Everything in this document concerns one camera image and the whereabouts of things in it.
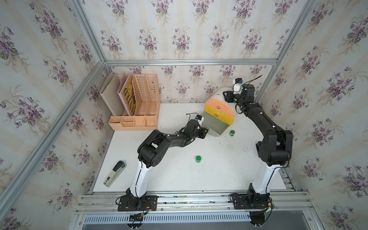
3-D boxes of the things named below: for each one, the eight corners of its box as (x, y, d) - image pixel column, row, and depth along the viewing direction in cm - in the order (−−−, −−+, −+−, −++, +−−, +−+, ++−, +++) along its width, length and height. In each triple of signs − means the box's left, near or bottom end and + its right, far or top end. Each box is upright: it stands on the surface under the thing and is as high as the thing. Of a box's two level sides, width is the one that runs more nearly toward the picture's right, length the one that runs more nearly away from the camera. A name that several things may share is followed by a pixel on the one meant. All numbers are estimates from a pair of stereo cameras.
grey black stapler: (105, 185, 81) (100, 183, 77) (122, 162, 90) (119, 159, 85) (110, 189, 80) (106, 186, 76) (127, 165, 88) (125, 162, 84)
